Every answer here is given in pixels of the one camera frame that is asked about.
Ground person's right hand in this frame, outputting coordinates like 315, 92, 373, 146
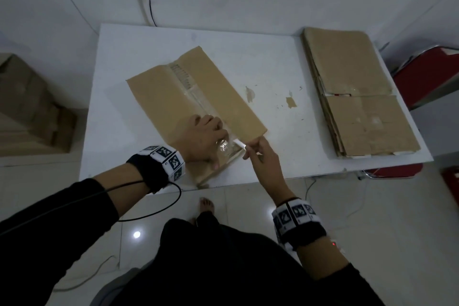
242, 136, 296, 206

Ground white table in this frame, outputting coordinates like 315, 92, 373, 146
78, 22, 435, 194

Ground black marker wrist band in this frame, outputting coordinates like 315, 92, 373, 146
126, 145, 186, 195
271, 198, 328, 252

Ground red chair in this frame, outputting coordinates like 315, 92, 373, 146
358, 45, 459, 179

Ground person's black trouser legs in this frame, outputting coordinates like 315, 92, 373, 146
89, 208, 323, 306

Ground red crate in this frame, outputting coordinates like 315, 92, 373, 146
441, 165, 459, 206

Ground person's left forearm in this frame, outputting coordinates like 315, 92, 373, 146
0, 163, 151, 306

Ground white wall cable conduit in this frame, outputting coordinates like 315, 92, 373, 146
134, 0, 151, 26

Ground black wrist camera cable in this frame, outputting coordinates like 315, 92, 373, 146
104, 180, 183, 223

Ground person's left hand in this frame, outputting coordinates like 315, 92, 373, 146
181, 114, 230, 171

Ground stack of boxes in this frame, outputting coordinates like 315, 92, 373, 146
0, 130, 72, 156

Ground person's right forearm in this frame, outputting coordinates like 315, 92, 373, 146
297, 237, 386, 306

